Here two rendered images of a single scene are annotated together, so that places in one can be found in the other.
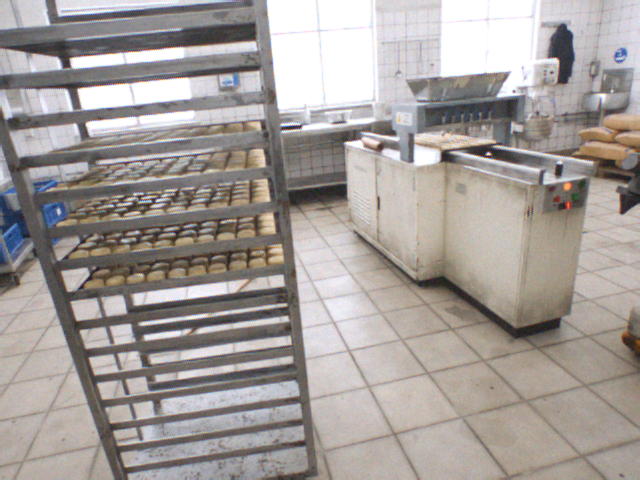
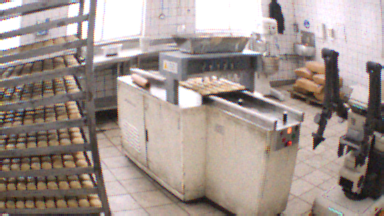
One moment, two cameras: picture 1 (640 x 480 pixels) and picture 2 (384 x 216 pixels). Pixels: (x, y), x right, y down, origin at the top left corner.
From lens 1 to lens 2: 0.34 m
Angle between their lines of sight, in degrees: 18
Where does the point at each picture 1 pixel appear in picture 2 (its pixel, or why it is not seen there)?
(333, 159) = (104, 85)
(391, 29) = not seen: outside the picture
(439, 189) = (201, 128)
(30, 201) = not seen: outside the picture
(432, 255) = (196, 182)
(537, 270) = (270, 188)
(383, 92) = (148, 28)
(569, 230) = (289, 159)
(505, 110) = (249, 62)
